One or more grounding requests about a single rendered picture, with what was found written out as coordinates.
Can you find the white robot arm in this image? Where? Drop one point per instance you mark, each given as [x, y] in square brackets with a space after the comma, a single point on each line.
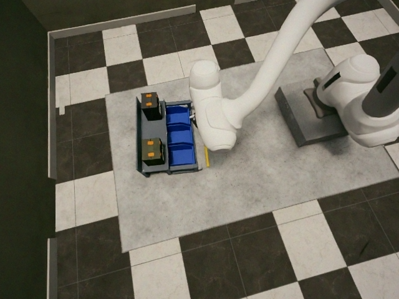
[370, 119]

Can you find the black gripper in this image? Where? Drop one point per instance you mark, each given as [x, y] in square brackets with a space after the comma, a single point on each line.
[193, 119]

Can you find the grey metal rack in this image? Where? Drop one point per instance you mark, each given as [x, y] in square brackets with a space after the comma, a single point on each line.
[157, 129]

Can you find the blue open bin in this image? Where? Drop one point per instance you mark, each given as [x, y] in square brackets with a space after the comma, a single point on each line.
[177, 115]
[179, 135]
[181, 155]

